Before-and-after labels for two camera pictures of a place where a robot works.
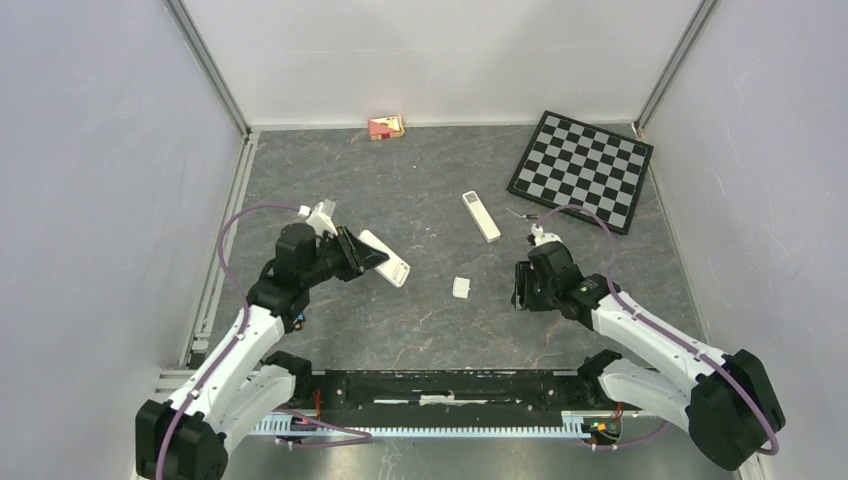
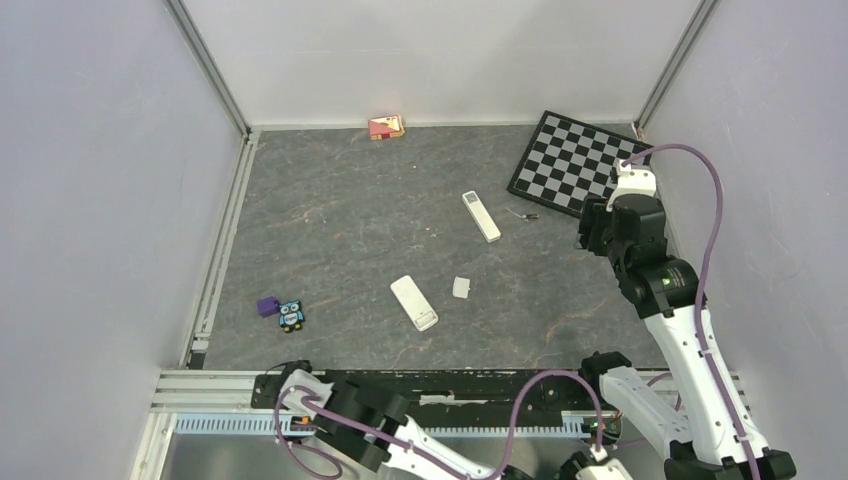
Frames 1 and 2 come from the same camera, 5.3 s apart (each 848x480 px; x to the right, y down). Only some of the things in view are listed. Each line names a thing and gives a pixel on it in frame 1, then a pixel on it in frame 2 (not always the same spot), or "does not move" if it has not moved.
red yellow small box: [385, 127] does not move
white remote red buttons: [395, 269] → [417, 306]
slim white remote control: [480, 216] does not move
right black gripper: [522, 296] → [594, 213]
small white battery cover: [461, 287] does not move
